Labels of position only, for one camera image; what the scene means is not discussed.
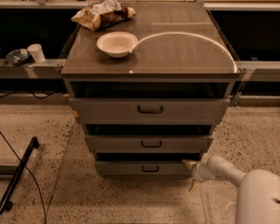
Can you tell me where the white paper cup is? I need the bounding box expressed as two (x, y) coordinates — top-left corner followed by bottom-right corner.
(27, 44), (46, 63)

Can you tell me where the grey drawer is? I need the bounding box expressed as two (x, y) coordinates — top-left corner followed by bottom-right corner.
(94, 161), (191, 176)
(85, 135), (213, 153)
(70, 98), (230, 125)

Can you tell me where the grey middle drawer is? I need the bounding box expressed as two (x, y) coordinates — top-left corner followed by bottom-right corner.
(85, 135), (213, 153)

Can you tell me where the crumpled chip bag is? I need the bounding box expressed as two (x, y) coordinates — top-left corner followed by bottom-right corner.
(71, 0), (135, 32)

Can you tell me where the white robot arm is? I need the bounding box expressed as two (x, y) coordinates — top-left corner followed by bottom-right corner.
(183, 156), (280, 224)

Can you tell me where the black metal bar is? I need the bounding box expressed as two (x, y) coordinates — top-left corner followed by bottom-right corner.
(0, 137), (39, 215)

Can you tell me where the grey metal rail shelf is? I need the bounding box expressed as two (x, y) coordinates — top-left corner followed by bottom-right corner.
(0, 59), (65, 79)

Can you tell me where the black cable on floor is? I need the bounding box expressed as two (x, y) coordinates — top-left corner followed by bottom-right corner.
(0, 117), (48, 224)

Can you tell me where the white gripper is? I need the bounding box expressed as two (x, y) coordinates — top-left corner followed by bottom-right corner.
(182, 160), (213, 192)

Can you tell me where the white bowl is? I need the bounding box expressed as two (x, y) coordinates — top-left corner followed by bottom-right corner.
(96, 32), (138, 58)

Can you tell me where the grey top drawer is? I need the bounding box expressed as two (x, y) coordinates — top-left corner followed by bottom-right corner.
(70, 98), (230, 125)

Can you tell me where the grey drawer cabinet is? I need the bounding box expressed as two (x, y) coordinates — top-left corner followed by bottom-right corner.
(62, 3), (241, 163)

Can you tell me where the dark blue bowl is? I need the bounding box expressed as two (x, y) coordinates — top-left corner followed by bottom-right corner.
(6, 49), (31, 66)

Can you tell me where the grey bottom drawer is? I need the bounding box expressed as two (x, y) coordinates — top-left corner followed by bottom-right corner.
(94, 161), (191, 176)

